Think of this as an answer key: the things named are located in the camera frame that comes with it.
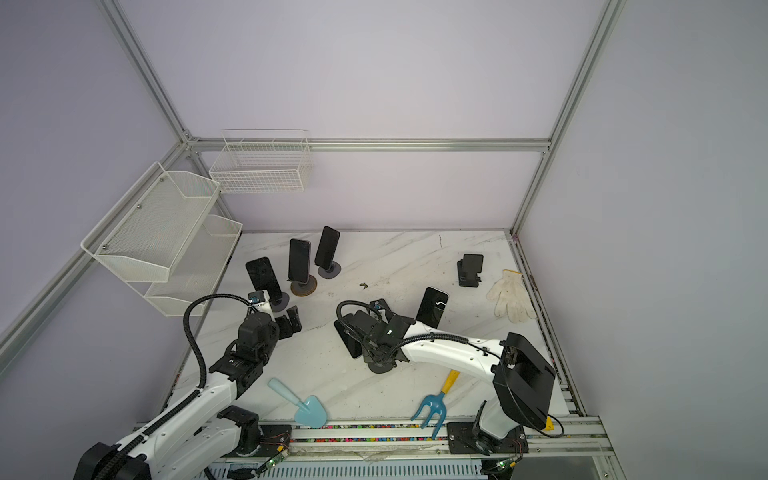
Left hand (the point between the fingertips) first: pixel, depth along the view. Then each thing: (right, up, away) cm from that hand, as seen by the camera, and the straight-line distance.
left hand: (280, 313), depth 85 cm
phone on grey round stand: (+10, +19, +18) cm, 28 cm away
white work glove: (+74, +2, +17) cm, 76 cm away
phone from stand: (+44, +2, -1) cm, 44 cm away
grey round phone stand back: (+11, +11, +23) cm, 27 cm away
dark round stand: (+29, -16, 0) cm, 33 cm away
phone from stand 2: (+24, -2, -20) cm, 31 cm away
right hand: (+27, -9, -4) cm, 29 cm away
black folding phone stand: (+58, +12, +16) cm, 62 cm away
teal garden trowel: (+11, -25, -6) cm, 28 cm away
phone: (-8, +10, +6) cm, 14 cm away
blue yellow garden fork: (+44, -23, -5) cm, 50 cm away
